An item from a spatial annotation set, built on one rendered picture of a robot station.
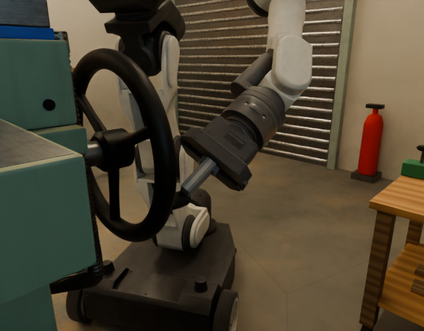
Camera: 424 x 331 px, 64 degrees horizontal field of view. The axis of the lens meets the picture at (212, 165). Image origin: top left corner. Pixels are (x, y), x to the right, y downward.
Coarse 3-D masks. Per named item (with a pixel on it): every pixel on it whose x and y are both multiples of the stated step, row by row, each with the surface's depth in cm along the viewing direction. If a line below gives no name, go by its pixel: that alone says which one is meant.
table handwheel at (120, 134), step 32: (96, 64) 47; (128, 64) 42; (96, 128) 52; (160, 128) 40; (96, 160) 48; (128, 160) 50; (160, 160) 41; (96, 192) 59; (160, 192) 42; (128, 224) 52; (160, 224) 45
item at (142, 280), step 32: (224, 224) 165; (128, 256) 138; (160, 256) 138; (192, 256) 138; (224, 256) 138; (96, 288) 116; (128, 288) 116; (160, 288) 116; (192, 288) 112; (224, 288) 126; (128, 320) 115; (160, 320) 111; (192, 320) 107
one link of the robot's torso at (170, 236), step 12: (180, 156) 110; (180, 168) 111; (192, 168) 118; (144, 180) 117; (180, 180) 113; (144, 192) 118; (180, 216) 125; (192, 216) 134; (168, 228) 126; (180, 228) 126; (156, 240) 131; (168, 240) 129; (180, 240) 128
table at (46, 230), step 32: (0, 128) 21; (64, 128) 36; (0, 160) 15; (32, 160) 15; (64, 160) 15; (0, 192) 14; (32, 192) 14; (64, 192) 15; (0, 224) 14; (32, 224) 15; (64, 224) 16; (0, 256) 14; (32, 256) 15; (64, 256) 16; (0, 288) 14; (32, 288) 15
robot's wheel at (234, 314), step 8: (224, 296) 110; (232, 296) 111; (224, 304) 108; (232, 304) 108; (216, 312) 106; (224, 312) 106; (232, 312) 118; (216, 320) 105; (224, 320) 104; (232, 320) 119; (216, 328) 104; (224, 328) 104; (232, 328) 118
